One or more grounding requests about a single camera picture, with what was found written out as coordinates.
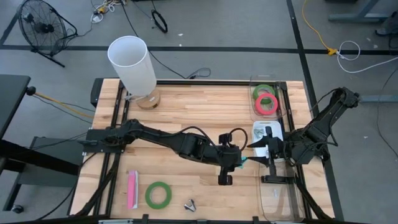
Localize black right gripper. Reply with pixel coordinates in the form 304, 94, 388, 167
247, 125, 295, 177

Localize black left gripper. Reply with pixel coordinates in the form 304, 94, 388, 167
216, 133, 244, 186

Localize pink tape roll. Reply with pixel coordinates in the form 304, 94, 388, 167
254, 92, 279, 116

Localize green tape roll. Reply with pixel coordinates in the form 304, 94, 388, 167
144, 181, 173, 210
252, 83, 277, 105

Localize black stapler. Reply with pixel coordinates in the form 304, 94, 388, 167
261, 175, 295, 184

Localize clear plastic tape bin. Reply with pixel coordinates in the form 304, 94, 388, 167
248, 74, 289, 123

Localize clear plastic stapler bin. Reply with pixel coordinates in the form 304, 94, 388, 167
257, 158, 305, 222

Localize pink stapler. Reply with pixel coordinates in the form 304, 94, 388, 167
126, 170, 139, 210

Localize white plastic tray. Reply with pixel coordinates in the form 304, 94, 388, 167
251, 120, 285, 163

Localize white shade wooden base lamp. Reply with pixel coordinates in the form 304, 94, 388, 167
107, 35, 162, 110

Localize grey desk legs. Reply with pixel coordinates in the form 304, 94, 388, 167
328, 0, 398, 23

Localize person's shoe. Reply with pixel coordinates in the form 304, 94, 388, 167
374, 11, 398, 37

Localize black desk top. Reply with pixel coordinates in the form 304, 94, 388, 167
0, 73, 32, 141

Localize black floor fan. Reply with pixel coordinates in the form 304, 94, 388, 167
17, 0, 78, 68

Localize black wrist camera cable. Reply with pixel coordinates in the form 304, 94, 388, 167
229, 126, 249, 152

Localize black aluminium table frame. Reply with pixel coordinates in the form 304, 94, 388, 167
70, 79, 336, 224

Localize long black floor cable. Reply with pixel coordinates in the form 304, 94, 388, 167
119, 0, 212, 80

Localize white floor cable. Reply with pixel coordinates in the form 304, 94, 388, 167
337, 40, 398, 74

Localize yellow extension cable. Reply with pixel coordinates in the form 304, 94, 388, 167
302, 0, 339, 57

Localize black cable coil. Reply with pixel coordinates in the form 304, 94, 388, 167
150, 9, 169, 34

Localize orange floor cable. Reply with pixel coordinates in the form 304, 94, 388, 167
25, 86, 94, 119

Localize black desk leg frame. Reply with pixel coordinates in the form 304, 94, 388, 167
0, 136, 80, 215

